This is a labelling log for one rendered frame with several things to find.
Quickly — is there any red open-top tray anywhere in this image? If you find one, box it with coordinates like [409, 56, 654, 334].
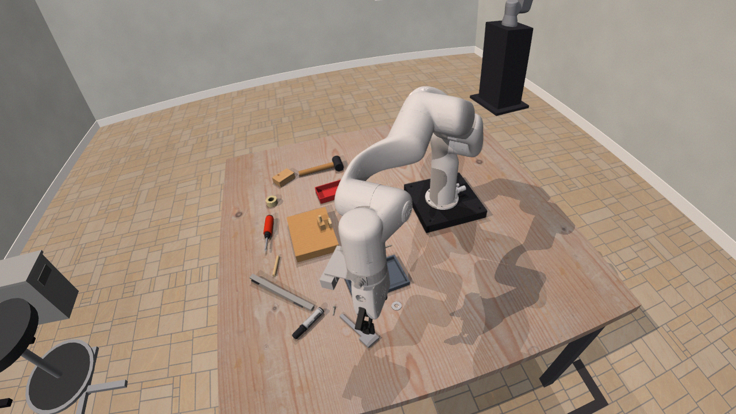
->
[315, 180, 340, 204]

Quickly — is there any beige ring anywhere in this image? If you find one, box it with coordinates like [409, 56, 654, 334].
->
[266, 195, 278, 208]

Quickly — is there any red-handled screwdriver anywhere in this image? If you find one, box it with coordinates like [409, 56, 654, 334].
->
[263, 215, 274, 251]

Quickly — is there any light brown wooden board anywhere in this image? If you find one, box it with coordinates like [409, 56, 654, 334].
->
[287, 207, 339, 262]

